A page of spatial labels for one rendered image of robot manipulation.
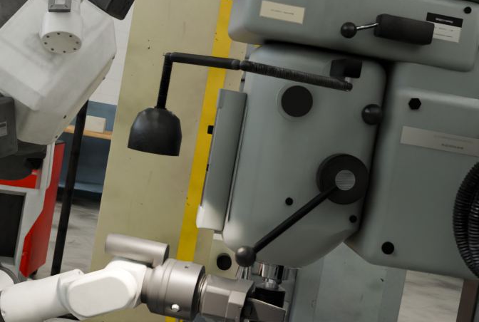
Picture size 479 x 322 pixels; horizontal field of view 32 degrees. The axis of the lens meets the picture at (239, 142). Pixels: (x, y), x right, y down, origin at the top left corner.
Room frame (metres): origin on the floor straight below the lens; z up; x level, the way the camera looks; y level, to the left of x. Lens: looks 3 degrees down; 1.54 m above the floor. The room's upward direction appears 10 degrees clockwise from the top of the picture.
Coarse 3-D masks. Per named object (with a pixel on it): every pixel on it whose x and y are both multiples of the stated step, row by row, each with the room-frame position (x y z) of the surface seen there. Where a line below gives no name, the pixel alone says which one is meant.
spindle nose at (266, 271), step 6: (264, 264) 1.23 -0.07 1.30; (258, 270) 1.25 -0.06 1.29; (264, 270) 1.23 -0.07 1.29; (270, 270) 1.23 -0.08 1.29; (276, 270) 1.22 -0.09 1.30; (288, 270) 1.24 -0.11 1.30; (264, 276) 1.23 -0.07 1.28; (270, 276) 1.23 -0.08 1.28; (276, 276) 1.23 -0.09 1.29; (282, 276) 1.23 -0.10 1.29; (288, 276) 1.24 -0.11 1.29
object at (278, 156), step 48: (288, 48) 1.16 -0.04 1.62; (288, 96) 1.14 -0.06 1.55; (336, 96) 1.16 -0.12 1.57; (240, 144) 1.19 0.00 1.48; (288, 144) 1.15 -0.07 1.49; (336, 144) 1.16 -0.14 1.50; (240, 192) 1.17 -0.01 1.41; (288, 192) 1.15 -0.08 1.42; (240, 240) 1.18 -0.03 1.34; (288, 240) 1.16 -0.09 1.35; (336, 240) 1.18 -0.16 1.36
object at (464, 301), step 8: (464, 280) 1.44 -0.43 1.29; (472, 280) 1.41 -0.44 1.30; (464, 288) 1.43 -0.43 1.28; (472, 288) 1.40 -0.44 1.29; (464, 296) 1.43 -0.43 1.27; (472, 296) 1.39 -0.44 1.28; (464, 304) 1.42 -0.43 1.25; (472, 304) 1.39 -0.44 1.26; (464, 312) 1.41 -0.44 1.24; (472, 312) 1.38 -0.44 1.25; (456, 320) 1.44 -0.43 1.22; (464, 320) 1.41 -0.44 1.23; (472, 320) 1.38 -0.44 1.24
